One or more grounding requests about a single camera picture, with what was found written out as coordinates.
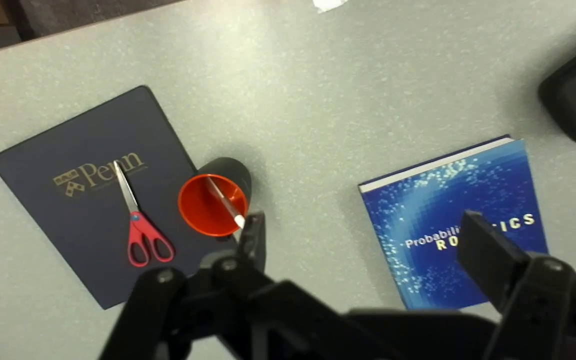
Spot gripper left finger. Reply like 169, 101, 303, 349
99, 211, 354, 360

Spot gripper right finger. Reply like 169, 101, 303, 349
456, 210, 576, 360

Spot white pen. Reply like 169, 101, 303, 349
205, 176, 246, 230

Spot black mug with orange inside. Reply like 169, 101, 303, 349
177, 157, 253, 238

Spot blue book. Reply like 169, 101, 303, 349
358, 134, 549, 311

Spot dark blue folder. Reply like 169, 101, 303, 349
0, 85, 229, 310

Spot white paper scrap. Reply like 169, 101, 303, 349
312, 0, 349, 14

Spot red handled scissors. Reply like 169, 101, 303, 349
113, 160, 175, 268

